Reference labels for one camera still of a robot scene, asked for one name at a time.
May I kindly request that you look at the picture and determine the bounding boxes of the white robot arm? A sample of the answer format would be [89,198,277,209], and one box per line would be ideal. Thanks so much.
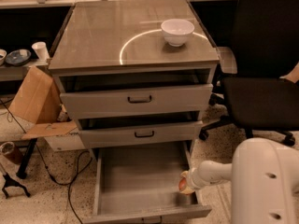
[178,138,299,224]

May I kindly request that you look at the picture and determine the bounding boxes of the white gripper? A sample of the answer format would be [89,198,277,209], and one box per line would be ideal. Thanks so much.
[180,168,206,195]

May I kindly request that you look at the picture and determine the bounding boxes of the white bowl at left edge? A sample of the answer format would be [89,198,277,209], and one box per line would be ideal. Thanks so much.
[0,49,7,66]

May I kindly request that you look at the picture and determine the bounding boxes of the grey drawer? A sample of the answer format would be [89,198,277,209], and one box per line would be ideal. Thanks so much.
[83,142,211,224]
[57,71,212,119]
[79,111,203,148]

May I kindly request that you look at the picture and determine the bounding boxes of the grey bottom drawer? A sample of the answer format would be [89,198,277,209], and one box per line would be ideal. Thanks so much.
[83,142,211,224]

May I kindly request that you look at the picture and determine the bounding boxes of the red apple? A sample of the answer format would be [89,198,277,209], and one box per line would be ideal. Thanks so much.
[178,177,187,191]

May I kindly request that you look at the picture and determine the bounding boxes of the dark blue plate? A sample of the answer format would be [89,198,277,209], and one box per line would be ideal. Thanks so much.
[6,49,31,66]

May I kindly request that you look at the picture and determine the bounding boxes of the grey top drawer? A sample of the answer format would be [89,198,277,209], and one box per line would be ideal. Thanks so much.
[57,71,212,119]

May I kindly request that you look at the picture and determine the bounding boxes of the brown cup on floor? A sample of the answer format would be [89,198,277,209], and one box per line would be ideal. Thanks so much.
[0,142,23,164]

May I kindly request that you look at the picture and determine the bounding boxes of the black tripod stand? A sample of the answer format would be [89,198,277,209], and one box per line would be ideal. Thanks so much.
[0,163,31,198]

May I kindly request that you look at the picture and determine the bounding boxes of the white ceramic bowl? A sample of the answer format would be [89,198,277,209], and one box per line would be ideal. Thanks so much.
[161,19,194,47]

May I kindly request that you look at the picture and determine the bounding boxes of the grey drawer cabinet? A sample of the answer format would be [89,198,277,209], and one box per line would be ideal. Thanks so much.
[48,0,221,157]

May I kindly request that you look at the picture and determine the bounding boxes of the brown cardboard box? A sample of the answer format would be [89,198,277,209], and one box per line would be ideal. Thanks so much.
[9,66,84,151]

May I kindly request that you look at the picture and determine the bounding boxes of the white paper cup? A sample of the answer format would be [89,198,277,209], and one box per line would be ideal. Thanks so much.
[32,42,50,61]

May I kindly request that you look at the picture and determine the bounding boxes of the grey middle drawer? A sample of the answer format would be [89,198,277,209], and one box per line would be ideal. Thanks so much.
[79,111,203,148]

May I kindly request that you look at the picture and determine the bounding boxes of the black office chair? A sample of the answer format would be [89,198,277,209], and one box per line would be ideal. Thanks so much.
[199,0,299,146]

